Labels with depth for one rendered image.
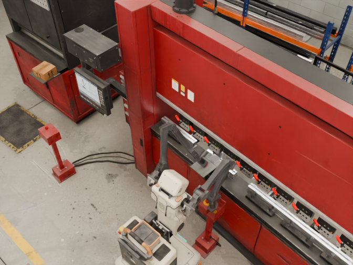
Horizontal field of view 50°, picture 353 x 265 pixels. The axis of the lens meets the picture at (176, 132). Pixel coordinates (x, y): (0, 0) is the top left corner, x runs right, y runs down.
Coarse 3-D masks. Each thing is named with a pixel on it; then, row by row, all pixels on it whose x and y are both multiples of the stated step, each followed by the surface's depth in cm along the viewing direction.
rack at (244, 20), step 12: (228, 12) 488; (348, 12) 432; (240, 24) 485; (252, 24) 473; (276, 36) 458; (288, 36) 447; (324, 36) 415; (336, 36) 456; (312, 48) 434; (324, 48) 423; (336, 48) 464
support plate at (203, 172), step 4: (208, 156) 372; (208, 160) 368; (196, 164) 365; (208, 164) 365; (212, 164) 365; (216, 164) 365; (192, 168) 362; (196, 168) 362; (200, 168) 362; (204, 168) 362; (208, 168) 362; (212, 168) 362; (200, 172) 358; (204, 172) 358; (208, 172) 358; (204, 176) 355
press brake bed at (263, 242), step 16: (176, 160) 410; (160, 176) 473; (192, 176) 400; (192, 192) 421; (224, 192) 366; (224, 208) 383; (240, 208) 359; (224, 224) 403; (240, 224) 374; (256, 224) 351; (240, 240) 399; (256, 240) 368; (272, 240) 344; (256, 256) 393; (272, 256) 359; (288, 256) 337; (304, 256) 320
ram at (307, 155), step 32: (160, 32) 331; (160, 64) 357; (192, 64) 319; (224, 64) 298; (224, 96) 308; (256, 96) 280; (224, 128) 331; (256, 128) 298; (288, 128) 271; (320, 128) 250; (256, 160) 320; (288, 160) 289; (320, 160) 264; (352, 160) 242; (288, 192) 309; (320, 192) 280; (352, 192) 256; (352, 224) 272
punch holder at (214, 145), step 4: (208, 136) 357; (212, 140) 356; (216, 140) 350; (212, 144) 359; (216, 144) 353; (220, 144) 350; (212, 148) 362; (216, 148) 356; (220, 148) 355; (216, 152) 360
